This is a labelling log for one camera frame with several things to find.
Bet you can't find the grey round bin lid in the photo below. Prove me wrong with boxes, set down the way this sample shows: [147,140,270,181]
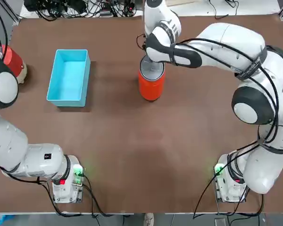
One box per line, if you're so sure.
[140,58,165,81]

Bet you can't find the orange cylindrical bin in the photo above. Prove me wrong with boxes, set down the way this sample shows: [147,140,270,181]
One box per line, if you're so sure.
[138,58,166,102]

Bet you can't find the blue plastic tray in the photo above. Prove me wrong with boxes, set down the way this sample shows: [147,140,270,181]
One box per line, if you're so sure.
[46,49,91,108]

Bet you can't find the light wooden board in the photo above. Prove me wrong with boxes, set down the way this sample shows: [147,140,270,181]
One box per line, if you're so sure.
[166,0,205,7]

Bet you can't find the red cylinder on beige base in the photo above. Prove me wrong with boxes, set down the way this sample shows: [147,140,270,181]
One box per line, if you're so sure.
[0,45,28,84]

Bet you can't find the blue plastic item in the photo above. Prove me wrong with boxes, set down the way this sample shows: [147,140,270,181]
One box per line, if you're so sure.
[0,213,14,226]

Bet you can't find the black left foot cable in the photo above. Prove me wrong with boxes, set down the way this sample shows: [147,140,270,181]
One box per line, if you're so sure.
[37,180,85,217]
[81,173,134,217]

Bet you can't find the black foot cable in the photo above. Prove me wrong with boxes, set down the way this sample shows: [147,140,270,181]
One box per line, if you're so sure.
[192,164,227,220]
[81,173,134,217]
[37,180,85,217]

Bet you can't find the black right foot cable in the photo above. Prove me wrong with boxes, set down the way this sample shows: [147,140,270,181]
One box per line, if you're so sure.
[192,164,227,220]

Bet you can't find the tangled black cables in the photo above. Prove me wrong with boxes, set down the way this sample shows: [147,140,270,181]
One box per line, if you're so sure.
[23,0,142,20]

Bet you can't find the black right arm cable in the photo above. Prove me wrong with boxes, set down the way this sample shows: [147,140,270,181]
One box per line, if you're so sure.
[135,34,280,165]

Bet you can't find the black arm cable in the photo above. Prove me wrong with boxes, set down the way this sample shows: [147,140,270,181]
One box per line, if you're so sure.
[0,13,10,62]
[135,34,280,165]

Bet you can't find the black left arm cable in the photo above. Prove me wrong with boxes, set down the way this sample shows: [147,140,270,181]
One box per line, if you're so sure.
[0,13,10,62]

